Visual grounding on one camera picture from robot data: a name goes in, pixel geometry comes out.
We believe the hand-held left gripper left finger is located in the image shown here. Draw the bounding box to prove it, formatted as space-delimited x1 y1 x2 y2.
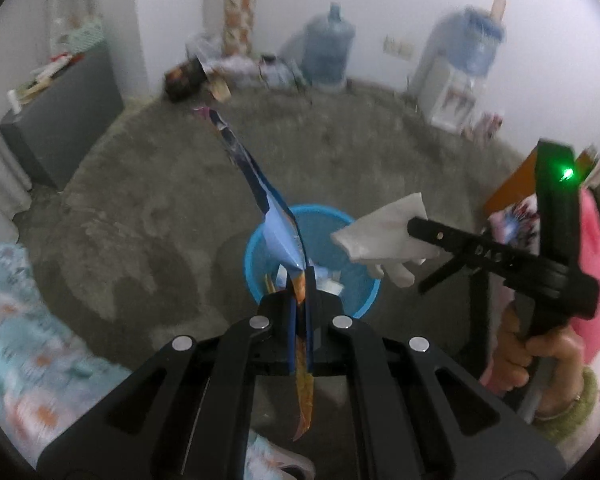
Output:
37 292 299 480

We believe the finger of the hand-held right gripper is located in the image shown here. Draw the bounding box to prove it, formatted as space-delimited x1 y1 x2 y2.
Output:
418 254 477 295
406 216 482 257

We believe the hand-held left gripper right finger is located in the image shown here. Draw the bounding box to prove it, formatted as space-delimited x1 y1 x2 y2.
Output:
307 292 566 480

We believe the white tissue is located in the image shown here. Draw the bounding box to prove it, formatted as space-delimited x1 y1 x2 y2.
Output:
330 192 429 289

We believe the blue plastic bin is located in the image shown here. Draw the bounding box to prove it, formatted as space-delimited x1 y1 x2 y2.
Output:
244 203 382 319

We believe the blue orange snack packet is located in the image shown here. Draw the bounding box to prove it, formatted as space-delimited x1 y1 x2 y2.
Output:
192 105 319 444

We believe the person's right forearm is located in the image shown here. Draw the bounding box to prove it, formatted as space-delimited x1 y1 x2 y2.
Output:
531 367 600 467

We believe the person's right hand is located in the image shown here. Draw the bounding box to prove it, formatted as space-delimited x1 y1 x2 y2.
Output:
492 305 588 417

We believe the orange board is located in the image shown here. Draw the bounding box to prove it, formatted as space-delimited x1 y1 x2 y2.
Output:
484 149 542 217

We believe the cream snack packet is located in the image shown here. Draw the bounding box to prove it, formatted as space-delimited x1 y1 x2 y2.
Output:
575 144 600 187

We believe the red white small box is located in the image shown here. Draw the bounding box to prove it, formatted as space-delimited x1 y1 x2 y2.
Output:
461 110 507 142

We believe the person's white shoe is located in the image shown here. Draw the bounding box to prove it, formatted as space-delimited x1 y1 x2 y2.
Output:
245 430 317 480

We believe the white water dispenser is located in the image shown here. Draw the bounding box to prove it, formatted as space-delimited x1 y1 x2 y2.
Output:
414 66 487 132

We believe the blue water bottle on dispenser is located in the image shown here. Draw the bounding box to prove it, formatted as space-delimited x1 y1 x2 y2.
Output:
429 0 508 77

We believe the blue water jug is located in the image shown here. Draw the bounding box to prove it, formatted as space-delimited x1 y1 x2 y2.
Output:
300 2 357 89

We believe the white plastic bag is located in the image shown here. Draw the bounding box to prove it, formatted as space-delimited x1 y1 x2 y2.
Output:
214 54 262 87

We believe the dark printed box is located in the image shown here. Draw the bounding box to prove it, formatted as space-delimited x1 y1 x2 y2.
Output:
164 57 217 104

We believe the patterned paper roll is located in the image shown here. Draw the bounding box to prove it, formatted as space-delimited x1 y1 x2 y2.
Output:
222 0 259 57

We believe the grey cabinet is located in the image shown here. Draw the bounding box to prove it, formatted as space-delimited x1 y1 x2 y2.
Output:
0 45 126 191

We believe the white curtain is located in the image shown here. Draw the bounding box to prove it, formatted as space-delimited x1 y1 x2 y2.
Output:
0 35 34 247

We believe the green white patterned box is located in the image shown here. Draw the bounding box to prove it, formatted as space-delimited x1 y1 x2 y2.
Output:
51 21 104 54

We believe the white wall socket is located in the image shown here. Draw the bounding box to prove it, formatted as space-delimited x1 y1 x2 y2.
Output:
383 35 415 59

